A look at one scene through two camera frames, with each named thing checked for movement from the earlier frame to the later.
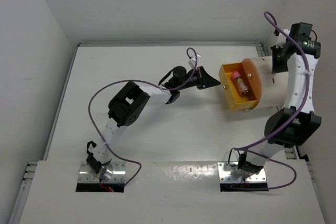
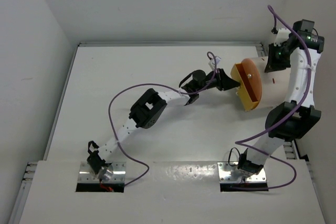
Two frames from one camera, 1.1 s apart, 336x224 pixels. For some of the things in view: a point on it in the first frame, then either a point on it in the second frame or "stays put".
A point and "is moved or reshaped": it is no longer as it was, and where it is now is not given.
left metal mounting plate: (86, 175) stays put
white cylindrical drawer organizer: (273, 85) stays put
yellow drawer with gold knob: (238, 101) is moved or reshaped
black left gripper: (204, 80) to (223, 82)
